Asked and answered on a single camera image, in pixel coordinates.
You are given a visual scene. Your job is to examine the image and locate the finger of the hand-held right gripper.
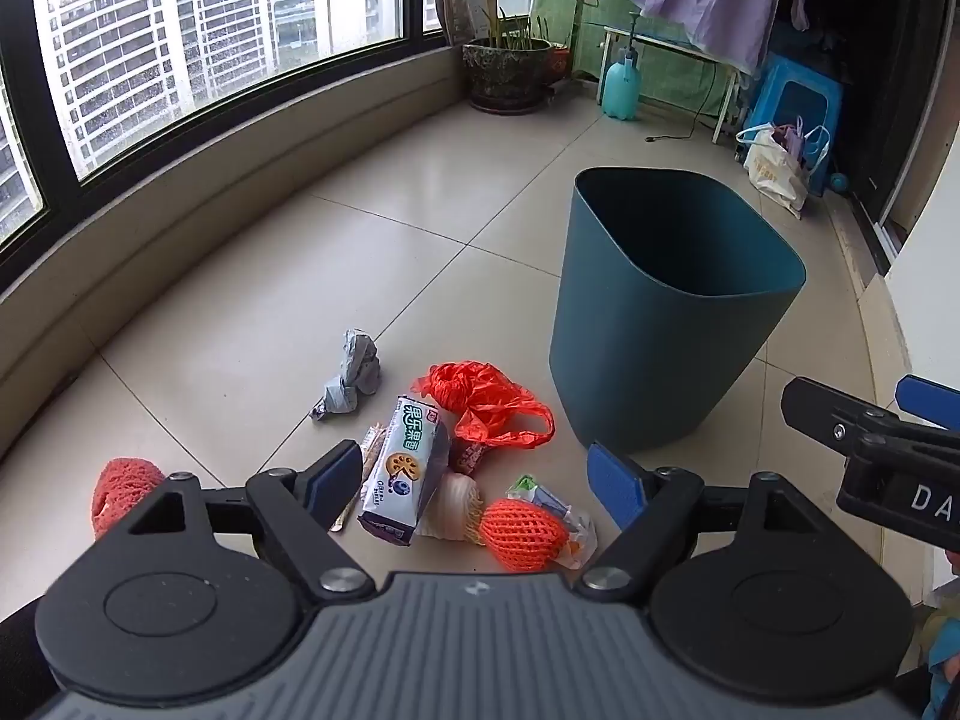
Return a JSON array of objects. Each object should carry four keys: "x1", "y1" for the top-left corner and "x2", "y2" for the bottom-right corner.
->
[
  {"x1": 895, "y1": 375, "x2": 960, "y2": 430},
  {"x1": 780, "y1": 376, "x2": 960, "y2": 460}
]

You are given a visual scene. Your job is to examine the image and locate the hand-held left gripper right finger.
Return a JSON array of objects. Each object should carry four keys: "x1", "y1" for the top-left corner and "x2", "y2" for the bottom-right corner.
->
[{"x1": 574, "y1": 441, "x2": 833, "y2": 605}]

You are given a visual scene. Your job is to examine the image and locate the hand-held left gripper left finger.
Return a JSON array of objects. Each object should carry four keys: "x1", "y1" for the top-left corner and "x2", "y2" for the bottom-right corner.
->
[{"x1": 112, "y1": 439, "x2": 377, "y2": 605}]

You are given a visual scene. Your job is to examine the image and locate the white purple snack packet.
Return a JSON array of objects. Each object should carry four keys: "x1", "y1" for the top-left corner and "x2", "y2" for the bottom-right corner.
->
[{"x1": 357, "y1": 394, "x2": 451, "y2": 547}]

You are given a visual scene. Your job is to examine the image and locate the green white plastic wrapper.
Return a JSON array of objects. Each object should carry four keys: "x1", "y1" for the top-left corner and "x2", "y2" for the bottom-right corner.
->
[{"x1": 506, "y1": 474, "x2": 599, "y2": 569}]

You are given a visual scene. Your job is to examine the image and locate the grey paper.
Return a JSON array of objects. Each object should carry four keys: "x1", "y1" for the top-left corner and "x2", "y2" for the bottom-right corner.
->
[{"x1": 310, "y1": 328, "x2": 383, "y2": 422}]

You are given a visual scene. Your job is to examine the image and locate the orange foam fruit net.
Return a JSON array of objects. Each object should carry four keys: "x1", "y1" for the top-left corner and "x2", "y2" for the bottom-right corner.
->
[
  {"x1": 91, "y1": 457, "x2": 167, "y2": 541},
  {"x1": 480, "y1": 499, "x2": 571, "y2": 571}
]

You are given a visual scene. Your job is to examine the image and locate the white foam fruit net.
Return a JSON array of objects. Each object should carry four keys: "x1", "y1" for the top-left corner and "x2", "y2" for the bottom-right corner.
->
[{"x1": 424, "y1": 467, "x2": 488, "y2": 545}]

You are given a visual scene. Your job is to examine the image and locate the orange plastic bag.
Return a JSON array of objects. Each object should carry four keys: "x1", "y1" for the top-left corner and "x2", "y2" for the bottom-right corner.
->
[{"x1": 411, "y1": 361, "x2": 557, "y2": 451}]

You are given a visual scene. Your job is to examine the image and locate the dark teal plastic bin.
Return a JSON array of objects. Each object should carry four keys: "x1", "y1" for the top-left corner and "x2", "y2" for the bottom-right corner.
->
[{"x1": 549, "y1": 167, "x2": 808, "y2": 454}]

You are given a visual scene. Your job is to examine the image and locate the brown stick wrapper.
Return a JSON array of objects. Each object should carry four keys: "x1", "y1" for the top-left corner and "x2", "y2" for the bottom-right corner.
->
[{"x1": 330, "y1": 424, "x2": 387, "y2": 533}]

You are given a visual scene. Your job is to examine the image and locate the white tote bag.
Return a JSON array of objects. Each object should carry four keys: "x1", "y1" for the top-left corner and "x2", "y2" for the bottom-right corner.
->
[{"x1": 735, "y1": 122, "x2": 811, "y2": 218}]

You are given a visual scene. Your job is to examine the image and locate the small purple bag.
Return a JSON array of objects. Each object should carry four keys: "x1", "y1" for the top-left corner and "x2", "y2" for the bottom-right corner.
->
[{"x1": 772, "y1": 116, "x2": 807, "y2": 158}]

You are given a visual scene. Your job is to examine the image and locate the blue plastic stool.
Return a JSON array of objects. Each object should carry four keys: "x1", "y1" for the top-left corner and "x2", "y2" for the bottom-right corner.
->
[{"x1": 746, "y1": 54, "x2": 845, "y2": 196}]

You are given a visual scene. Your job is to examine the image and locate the green cloth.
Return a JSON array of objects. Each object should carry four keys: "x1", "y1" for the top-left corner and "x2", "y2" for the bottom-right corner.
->
[{"x1": 529, "y1": 0, "x2": 740, "y2": 117}]

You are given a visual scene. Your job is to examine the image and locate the teal spray bottle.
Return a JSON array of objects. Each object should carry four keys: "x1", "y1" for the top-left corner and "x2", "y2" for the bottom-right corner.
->
[{"x1": 602, "y1": 13, "x2": 643, "y2": 122}]

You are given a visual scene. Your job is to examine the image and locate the dark hanging clothes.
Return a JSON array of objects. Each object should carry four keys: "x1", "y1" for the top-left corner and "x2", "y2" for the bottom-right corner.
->
[{"x1": 780, "y1": 0, "x2": 931, "y2": 91}]

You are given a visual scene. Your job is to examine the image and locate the green leafy plant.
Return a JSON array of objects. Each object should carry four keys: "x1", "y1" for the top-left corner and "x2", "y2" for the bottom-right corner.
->
[{"x1": 480, "y1": 6, "x2": 552, "y2": 53}]

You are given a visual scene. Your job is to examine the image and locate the brown cardboard box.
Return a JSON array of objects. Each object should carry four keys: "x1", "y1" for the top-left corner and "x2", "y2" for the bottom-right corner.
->
[{"x1": 435, "y1": 0, "x2": 497, "y2": 46}]

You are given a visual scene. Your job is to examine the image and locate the black cable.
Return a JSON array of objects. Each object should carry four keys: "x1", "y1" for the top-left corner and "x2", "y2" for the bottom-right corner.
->
[{"x1": 646, "y1": 64, "x2": 721, "y2": 143}]

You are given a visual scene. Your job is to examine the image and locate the black window frame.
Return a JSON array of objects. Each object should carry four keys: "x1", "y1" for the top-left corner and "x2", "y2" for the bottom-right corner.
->
[{"x1": 0, "y1": 0, "x2": 541, "y2": 256}]

